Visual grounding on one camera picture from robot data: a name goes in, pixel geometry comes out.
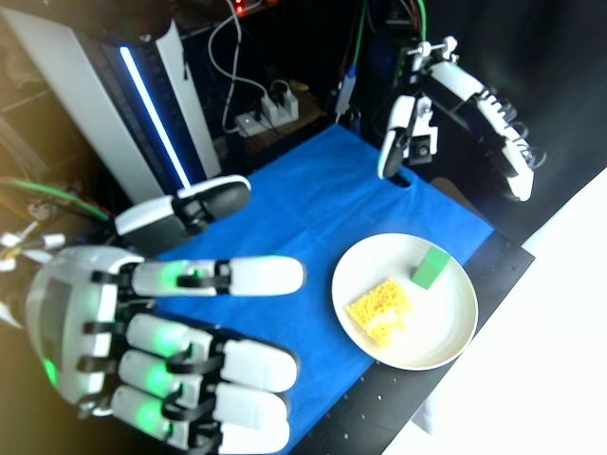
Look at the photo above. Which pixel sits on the white column with blue light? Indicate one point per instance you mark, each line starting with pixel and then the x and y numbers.
pixel 80 109

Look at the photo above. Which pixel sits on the white and blue connector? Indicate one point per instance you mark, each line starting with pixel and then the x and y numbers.
pixel 346 92

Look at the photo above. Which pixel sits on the circuit board with red lights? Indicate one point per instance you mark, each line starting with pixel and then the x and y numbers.
pixel 246 5

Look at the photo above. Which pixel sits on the green block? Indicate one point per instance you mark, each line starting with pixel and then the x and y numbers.
pixel 429 270

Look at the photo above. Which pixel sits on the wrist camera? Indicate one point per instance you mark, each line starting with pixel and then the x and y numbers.
pixel 421 151

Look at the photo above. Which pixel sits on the white power strip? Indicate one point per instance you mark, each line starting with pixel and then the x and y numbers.
pixel 280 109

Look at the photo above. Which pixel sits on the yellow bead bag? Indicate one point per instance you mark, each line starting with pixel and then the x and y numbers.
pixel 379 308

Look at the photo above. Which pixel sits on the blue cloth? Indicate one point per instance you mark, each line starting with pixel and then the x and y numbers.
pixel 294 227

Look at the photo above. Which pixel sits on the white plate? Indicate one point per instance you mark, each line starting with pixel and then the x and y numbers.
pixel 427 322

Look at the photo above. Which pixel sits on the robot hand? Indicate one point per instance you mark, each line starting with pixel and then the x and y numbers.
pixel 455 80
pixel 76 303

